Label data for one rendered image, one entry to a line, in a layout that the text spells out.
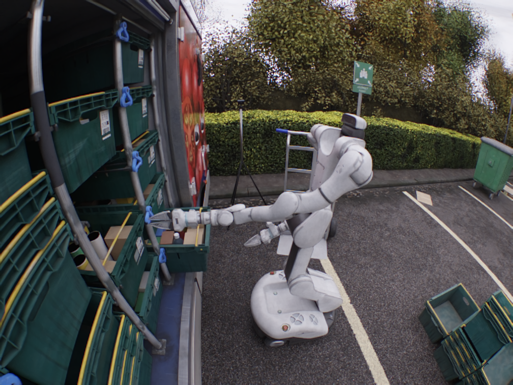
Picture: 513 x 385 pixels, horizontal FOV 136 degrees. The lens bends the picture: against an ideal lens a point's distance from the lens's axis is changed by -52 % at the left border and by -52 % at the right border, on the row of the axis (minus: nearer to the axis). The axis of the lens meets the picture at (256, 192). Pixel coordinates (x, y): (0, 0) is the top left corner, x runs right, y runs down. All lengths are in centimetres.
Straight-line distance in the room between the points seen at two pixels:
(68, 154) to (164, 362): 95
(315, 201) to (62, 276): 81
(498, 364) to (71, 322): 255
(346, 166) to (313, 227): 39
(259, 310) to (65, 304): 123
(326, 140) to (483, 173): 590
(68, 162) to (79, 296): 36
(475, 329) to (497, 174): 501
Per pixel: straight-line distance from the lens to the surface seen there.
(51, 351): 61
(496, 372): 232
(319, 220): 101
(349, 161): 74
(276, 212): 84
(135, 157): 95
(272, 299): 166
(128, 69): 111
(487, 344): 191
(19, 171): 53
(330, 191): 77
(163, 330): 123
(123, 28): 96
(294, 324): 150
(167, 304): 130
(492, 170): 652
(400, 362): 207
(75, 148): 69
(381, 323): 214
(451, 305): 272
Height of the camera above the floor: 170
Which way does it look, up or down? 29 degrees down
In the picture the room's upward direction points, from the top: straight up
